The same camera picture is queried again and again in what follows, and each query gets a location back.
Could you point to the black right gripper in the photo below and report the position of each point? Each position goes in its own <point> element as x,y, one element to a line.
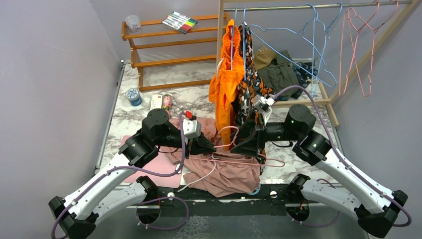
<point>250,146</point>

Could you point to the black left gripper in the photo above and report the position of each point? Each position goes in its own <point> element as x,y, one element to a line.
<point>198,146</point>

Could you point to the pink shorts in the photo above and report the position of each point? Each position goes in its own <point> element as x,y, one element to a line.
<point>222,179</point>

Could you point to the camouflage orange black shorts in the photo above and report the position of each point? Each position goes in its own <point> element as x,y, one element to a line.
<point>248,89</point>

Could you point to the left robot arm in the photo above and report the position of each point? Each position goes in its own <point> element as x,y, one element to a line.
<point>79,213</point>

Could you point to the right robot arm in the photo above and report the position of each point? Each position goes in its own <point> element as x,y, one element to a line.
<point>373,206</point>

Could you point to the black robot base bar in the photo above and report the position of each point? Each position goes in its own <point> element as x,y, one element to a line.
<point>271,199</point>

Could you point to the blue hanger holding shorts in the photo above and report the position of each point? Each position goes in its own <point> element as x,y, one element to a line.
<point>242,44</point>

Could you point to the pink clipboard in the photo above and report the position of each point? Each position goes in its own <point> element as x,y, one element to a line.
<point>162,165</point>

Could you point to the clear plastic toy package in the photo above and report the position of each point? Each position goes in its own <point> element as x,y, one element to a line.
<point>256,190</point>

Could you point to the pink floral bottle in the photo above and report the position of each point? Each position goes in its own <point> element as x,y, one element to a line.
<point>167,103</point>

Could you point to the white rectangular box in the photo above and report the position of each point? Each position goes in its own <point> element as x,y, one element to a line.
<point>156,102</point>

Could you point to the olive green garment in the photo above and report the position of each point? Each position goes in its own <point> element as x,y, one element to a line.
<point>278,74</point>

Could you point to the tan folded garment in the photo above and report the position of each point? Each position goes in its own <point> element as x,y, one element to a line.
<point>263,57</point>

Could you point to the wooden shelf rack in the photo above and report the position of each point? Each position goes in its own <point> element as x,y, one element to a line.
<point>157,45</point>

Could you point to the marker pen set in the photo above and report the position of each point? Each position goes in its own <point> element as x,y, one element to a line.
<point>179,22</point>

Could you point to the clear plastic cup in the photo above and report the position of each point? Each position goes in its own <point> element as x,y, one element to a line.
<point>133,23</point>

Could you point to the metal hanging rod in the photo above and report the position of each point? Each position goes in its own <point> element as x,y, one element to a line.
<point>337,5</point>

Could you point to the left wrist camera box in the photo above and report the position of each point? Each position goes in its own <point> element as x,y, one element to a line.
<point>191,126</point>

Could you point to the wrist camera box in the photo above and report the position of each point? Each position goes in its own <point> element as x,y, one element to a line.
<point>191,126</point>
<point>263,106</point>

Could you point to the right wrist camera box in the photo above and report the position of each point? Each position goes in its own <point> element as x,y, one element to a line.
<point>263,106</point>

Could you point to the wooden clothes rack frame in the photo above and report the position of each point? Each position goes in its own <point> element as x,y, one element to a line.
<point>355,66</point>

